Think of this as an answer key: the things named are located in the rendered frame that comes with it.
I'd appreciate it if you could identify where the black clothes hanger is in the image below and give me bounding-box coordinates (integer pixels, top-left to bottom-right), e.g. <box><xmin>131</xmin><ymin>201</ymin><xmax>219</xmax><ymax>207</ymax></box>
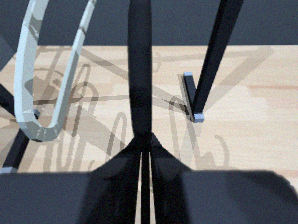
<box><xmin>127</xmin><ymin>0</ymin><xmax>152</xmax><ymax>224</ymax></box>

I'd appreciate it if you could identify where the black metal rack frame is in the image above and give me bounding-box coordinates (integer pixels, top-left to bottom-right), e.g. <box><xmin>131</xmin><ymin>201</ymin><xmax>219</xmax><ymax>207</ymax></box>
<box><xmin>0</xmin><ymin>0</ymin><xmax>244</xmax><ymax>174</ymax></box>

